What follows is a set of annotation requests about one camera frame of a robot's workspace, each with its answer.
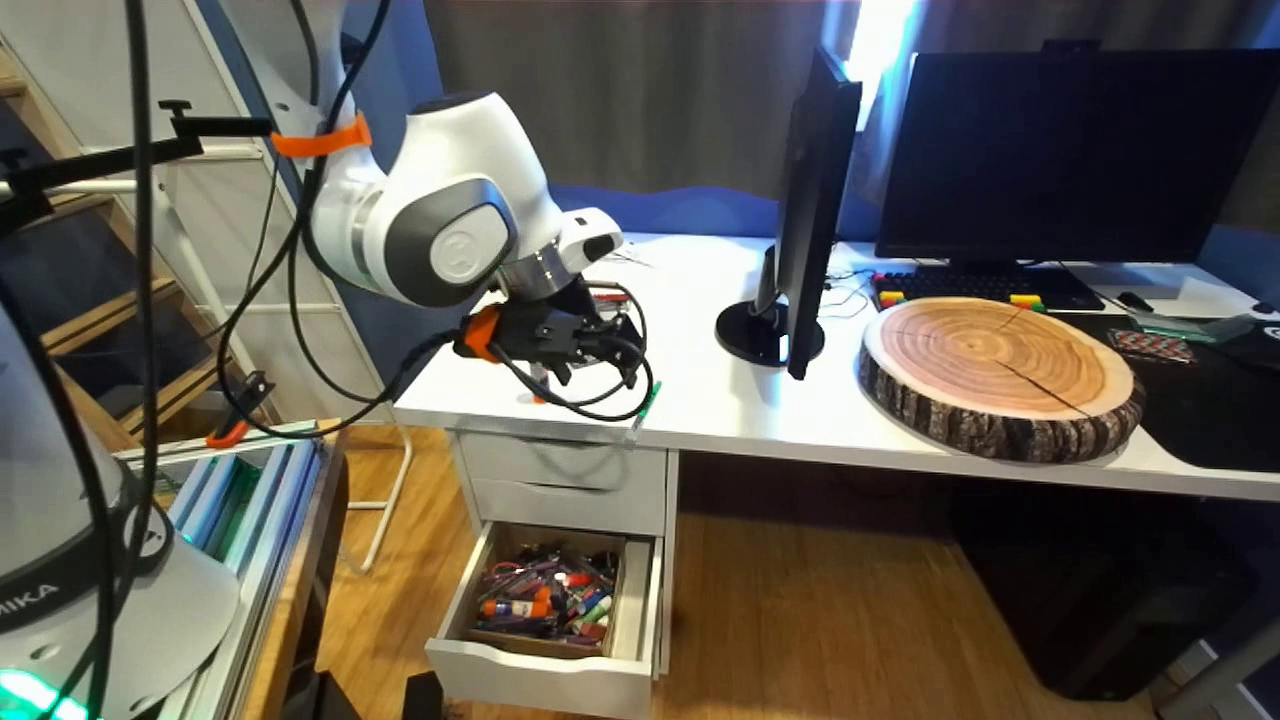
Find closed white drawer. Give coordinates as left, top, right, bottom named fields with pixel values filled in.
left=468, top=478, right=669, bottom=537
left=455, top=432, right=669, bottom=493

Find black keyboard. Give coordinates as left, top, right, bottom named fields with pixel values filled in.
left=870, top=264, right=1107, bottom=313

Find large black monitor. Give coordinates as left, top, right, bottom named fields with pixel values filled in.
left=875, top=45, right=1280, bottom=301

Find heap of pens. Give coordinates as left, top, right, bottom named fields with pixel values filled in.
left=472, top=543, right=617, bottom=646

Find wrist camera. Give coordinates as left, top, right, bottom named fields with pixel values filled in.
left=458, top=303, right=601, bottom=369

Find wooden stairs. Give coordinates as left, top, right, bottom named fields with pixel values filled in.
left=0, top=50, right=261, bottom=453

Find slim black monitor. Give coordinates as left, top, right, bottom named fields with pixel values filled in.
left=715, top=45, right=863, bottom=382

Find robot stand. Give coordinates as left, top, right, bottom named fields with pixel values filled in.
left=110, top=418, right=351, bottom=720

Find white drawer unit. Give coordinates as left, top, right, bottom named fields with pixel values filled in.
left=425, top=430, right=681, bottom=720

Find open white drawer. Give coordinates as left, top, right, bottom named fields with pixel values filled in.
left=425, top=520, right=666, bottom=720

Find white ladder frame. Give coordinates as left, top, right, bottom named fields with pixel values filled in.
left=0, top=0, right=413, bottom=575

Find grey curtain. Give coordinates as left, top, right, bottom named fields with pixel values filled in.
left=424, top=0, right=1280, bottom=236

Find black desk mat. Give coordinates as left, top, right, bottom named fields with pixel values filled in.
left=1055, top=308, right=1280, bottom=473

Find orange and black clamp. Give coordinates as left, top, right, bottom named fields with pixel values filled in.
left=204, top=370, right=277, bottom=450

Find thin black cable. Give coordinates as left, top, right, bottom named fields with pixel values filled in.
left=822, top=264, right=883, bottom=321

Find green glass piece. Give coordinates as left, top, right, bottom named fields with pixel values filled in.
left=1130, top=312, right=1257, bottom=344

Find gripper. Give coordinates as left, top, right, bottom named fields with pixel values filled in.
left=543, top=278, right=647, bottom=391

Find green pen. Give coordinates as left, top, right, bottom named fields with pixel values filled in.
left=631, top=380, right=664, bottom=437

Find wood slice cushion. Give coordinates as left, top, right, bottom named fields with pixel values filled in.
left=857, top=296, right=1148, bottom=465

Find black computer tower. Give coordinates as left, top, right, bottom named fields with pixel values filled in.
left=948, top=488, right=1263, bottom=703

